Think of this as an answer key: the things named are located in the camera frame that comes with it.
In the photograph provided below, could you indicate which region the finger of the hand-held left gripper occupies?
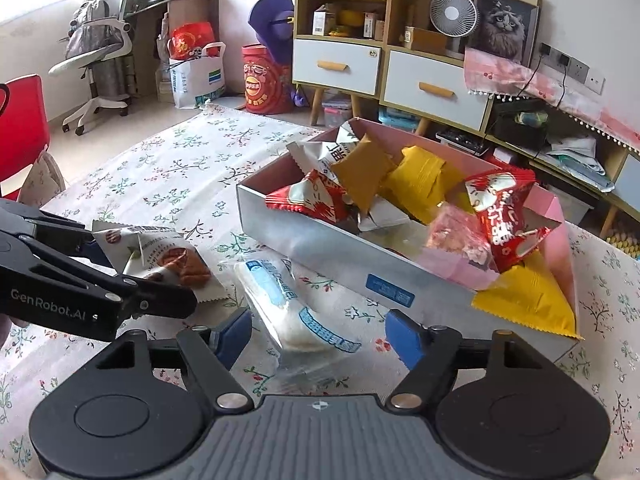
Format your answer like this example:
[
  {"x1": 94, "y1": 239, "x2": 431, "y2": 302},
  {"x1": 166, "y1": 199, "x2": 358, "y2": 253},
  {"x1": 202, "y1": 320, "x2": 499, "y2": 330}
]
[
  {"x1": 0, "y1": 199, "x2": 111, "y2": 268},
  {"x1": 20, "y1": 237, "x2": 199, "y2": 320}
]

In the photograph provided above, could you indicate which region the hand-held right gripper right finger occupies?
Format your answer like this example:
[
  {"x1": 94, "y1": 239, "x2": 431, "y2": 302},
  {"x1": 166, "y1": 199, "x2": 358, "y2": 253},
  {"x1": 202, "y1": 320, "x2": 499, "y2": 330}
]
[{"x1": 385, "y1": 309, "x2": 538, "y2": 413}]

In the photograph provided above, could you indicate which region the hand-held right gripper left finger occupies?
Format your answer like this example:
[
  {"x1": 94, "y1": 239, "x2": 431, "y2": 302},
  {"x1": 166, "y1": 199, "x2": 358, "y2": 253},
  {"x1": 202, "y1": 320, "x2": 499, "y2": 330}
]
[{"x1": 97, "y1": 307, "x2": 256, "y2": 413}]

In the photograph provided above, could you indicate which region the white nut snack packet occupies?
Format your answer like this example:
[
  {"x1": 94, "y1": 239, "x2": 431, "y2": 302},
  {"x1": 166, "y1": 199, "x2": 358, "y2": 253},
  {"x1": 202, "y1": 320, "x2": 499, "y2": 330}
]
[
  {"x1": 91, "y1": 226, "x2": 227, "y2": 304},
  {"x1": 287, "y1": 126, "x2": 362, "y2": 187}
]

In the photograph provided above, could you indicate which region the clear blue bread packet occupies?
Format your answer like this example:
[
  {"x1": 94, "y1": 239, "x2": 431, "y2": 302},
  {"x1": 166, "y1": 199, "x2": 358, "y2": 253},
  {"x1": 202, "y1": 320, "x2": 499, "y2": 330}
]
[{"x1": 234, "y1": 254, "x2": 364, "y2": 378}]

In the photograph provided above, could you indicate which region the pink clear snack packet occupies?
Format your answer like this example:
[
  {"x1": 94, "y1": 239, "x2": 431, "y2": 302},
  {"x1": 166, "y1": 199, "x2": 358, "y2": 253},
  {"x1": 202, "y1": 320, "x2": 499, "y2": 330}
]
[{"x1": 425, "y1": 202, "x2": 494, "y2": 272}]

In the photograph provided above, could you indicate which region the pink cardboard box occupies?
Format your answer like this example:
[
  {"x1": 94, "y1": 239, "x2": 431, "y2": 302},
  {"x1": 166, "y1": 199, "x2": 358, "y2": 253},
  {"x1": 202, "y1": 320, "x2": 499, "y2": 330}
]
[{"x1": 236, "y1": 117, "x2": 581, "y2": 361}]

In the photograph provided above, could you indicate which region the cream white snack packet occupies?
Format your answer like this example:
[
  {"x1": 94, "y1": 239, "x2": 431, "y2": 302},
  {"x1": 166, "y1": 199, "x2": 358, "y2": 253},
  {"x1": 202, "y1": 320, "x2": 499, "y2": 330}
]
[{"x1": 357, "y1": 195, "x2": 412, "y2": 233}]

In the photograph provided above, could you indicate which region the plain yellow snack packet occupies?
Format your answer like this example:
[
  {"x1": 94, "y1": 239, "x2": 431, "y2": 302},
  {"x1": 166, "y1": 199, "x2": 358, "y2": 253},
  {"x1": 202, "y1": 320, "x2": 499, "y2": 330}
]
[
  {"x1": 471, "y1": 249, "x2": 585, "y2": 342},
  {"x1": 385, "y1": 146, "x2": 466, "y2": 226}
]

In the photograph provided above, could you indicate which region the red white snack packet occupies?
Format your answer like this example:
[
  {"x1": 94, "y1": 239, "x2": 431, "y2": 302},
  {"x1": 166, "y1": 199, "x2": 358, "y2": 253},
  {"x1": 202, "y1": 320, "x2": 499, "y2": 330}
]
[{"x1": 464, "y1": 169, "x2": 552, "y2": 274}]

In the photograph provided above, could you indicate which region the small red snack packet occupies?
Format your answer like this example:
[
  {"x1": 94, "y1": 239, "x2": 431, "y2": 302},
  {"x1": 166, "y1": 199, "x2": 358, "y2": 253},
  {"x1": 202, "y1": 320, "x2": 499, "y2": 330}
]
[{"x1": 264, "y1": 169, "x2": 362, "y2": 234}]

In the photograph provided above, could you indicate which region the mustard snack packet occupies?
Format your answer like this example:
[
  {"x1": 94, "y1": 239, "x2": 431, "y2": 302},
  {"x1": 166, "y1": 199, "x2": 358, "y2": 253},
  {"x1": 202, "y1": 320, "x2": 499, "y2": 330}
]
[{"x1": 329, "y1": 132, "x2": 397, "y2": 211}]

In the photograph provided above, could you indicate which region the red chair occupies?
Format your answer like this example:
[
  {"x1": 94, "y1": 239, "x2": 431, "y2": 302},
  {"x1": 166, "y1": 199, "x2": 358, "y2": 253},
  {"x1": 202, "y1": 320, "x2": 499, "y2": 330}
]
[{"x1": 0, "y1": 75, "x2": 51, "y2": 201}]

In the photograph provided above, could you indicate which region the floral tablecloth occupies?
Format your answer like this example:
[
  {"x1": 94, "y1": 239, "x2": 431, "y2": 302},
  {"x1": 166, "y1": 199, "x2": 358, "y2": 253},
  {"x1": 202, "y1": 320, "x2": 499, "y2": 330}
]
[{"x1": 0, "y1": 102, "x2": 640, "y2": 480}]

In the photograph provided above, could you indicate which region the white office chair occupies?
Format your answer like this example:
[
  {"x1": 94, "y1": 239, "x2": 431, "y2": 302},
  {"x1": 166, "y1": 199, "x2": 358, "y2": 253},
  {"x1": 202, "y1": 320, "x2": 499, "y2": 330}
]
[{"x1": 47, "y1": 0, "x2": 138, "y2": 136}]

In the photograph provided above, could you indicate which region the white shopping bag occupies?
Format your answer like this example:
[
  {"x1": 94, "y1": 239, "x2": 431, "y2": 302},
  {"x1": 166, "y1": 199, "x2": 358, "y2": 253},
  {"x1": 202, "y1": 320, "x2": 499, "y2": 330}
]
[{"x1": 167, "y1": 42, "x2": 227, "y2": 110}]

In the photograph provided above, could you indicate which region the black flat device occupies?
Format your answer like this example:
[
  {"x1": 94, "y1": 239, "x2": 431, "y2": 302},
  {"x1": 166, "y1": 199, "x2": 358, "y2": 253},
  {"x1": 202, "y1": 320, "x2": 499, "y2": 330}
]
[{"x1": 435, "y1": 127, "x2": 494, "y2": 155}]

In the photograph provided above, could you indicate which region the wooden drawer cabinet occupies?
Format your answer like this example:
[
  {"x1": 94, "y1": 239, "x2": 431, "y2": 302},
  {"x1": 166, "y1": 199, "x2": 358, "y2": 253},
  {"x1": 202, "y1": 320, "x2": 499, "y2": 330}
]
[{"x1": 380, "y1": 45, "x2": 496, "y2": 136}]

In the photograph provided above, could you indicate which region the grey backpack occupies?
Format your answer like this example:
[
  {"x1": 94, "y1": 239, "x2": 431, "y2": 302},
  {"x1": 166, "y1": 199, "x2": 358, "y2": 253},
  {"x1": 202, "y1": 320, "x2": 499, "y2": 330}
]
[{"x1": 65, "y1": 0, "x2": 126, "y2": 61}]

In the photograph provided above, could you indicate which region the clear bin blue lid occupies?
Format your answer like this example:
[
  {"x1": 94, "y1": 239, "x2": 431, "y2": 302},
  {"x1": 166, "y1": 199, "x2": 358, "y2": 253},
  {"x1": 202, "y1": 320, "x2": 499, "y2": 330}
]
[{"x1": 377, "y1": 106, "x2": 419, "y2": 134}]

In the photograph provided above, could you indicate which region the black storage box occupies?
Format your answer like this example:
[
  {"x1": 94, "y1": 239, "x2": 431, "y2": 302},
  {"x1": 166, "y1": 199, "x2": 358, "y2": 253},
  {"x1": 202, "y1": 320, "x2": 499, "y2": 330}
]
[{"x1": 492, "y1": 100, "x2": 549, "y2": 150}]

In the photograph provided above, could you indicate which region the clear storage bin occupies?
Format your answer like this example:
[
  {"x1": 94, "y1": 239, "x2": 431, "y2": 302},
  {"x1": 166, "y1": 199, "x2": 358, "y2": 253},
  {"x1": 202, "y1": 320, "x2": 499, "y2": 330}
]
[{"x1": 321, "y1": 94, "x2": 354, "y2": 129}]

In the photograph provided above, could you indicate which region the red gift bag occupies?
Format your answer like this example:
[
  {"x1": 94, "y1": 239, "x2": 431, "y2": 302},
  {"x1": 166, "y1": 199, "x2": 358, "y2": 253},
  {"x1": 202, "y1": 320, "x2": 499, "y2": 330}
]
[{"x1": 167, "y1": 22, "x2": 217, "y2": 66}]

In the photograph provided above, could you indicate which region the low wooden console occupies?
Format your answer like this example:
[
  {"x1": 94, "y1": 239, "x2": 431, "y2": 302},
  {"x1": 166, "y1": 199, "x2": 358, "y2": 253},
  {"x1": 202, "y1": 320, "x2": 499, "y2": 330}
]
[{"x1": 482, "y1": 95, "x2": 640, "y2": 241}]

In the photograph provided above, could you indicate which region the red patterned bag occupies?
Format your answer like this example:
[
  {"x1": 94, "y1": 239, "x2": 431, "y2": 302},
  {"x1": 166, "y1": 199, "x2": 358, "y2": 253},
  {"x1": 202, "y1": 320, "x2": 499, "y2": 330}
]
[{"x1": 241, "y1": 44, "x2": 294, "y2": 115}]

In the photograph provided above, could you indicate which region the yellow egg tray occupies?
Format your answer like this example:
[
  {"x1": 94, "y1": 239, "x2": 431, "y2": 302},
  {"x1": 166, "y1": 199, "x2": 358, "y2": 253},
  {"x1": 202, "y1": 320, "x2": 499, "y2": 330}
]
[{"x1": 602, "y1": 220, "x2": 640, "y2": 261}]

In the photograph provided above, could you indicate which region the pile of papers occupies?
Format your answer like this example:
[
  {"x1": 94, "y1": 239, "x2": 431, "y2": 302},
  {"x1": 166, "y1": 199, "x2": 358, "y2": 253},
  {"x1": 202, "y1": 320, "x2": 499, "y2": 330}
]
[{"x1": 544, "y1": 135, "x2": 617, "y2": 193}]

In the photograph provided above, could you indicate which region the wooden desk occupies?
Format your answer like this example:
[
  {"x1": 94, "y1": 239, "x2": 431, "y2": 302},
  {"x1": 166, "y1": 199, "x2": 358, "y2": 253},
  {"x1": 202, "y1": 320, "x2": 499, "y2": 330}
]
[{"x1": 125, "y1": 0, "x2": 221, "y2": 101}]

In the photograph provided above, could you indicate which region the pink cloth runner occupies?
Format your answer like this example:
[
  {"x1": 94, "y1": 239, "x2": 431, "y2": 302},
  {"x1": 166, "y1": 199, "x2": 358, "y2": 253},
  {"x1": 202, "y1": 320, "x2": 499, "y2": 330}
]
[{"x1": 462, "y1": 47, "x2": 640, "y2": 153}]

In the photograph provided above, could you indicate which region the purple plush toy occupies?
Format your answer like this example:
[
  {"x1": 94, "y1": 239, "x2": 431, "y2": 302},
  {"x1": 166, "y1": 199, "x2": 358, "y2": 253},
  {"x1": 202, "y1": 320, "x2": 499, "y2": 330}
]
[{"x1": 248, "y1": 0, "x2": 301, "y2": 107}]

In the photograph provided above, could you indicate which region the small brown box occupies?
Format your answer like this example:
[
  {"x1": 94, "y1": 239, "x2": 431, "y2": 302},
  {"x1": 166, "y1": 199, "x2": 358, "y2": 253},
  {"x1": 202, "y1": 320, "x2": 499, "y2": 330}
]
[{"x1": 363, "y1": 11, "x2": 386, "y2": 40}]

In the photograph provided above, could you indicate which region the yellow orange toy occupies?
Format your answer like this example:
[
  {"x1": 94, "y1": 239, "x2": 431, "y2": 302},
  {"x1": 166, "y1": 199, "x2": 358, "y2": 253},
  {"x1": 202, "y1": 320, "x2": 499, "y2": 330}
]
[{"x1": 336, "y1": 9, "x2": 367, "y2": 37}]

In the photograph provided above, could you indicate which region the small white box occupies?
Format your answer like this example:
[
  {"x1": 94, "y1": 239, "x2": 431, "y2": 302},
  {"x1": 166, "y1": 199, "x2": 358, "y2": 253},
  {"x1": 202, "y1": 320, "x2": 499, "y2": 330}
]
[{"x1": 312, "y1": 7, "x2": 337, "y2": 36}]

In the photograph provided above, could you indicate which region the tall wooden shelf cabinet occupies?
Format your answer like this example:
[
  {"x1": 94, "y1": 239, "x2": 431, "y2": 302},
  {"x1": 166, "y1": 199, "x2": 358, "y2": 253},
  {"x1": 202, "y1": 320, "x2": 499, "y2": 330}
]
[{"x1": 292, "y1": 0, "x2": 416, "y2": 128}]

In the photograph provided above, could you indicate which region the white desk fan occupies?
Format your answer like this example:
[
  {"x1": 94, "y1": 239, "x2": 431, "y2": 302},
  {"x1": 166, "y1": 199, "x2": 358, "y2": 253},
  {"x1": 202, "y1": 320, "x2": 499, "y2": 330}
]
[{"x1": 430, "y1": 0, "x2": 482, "y2": 61}]

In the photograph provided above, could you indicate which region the framed cat picture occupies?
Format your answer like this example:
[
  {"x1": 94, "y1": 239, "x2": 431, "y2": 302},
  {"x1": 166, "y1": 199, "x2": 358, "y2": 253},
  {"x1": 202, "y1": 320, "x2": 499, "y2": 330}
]
[{"x1": 467, "y1": 0, "x2": 544, "y2": 68}]

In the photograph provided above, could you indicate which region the white drawer wooden handle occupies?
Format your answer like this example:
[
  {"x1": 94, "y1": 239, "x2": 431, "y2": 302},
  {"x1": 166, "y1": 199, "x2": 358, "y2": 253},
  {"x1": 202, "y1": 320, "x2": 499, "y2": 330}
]
[
  {"x1": 384, "y1": 51, "x2": 493, "y2": 120},
  {"x1": 292, "y1": 40, "x2": 382, "y2": 96}
]

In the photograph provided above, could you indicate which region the grey wall socket strip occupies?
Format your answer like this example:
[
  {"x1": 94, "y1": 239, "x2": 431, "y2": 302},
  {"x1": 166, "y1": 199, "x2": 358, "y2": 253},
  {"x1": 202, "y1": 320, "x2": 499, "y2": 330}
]
[{"x1": 537, "y1": 42, "x2": 590, "y2": 81}]

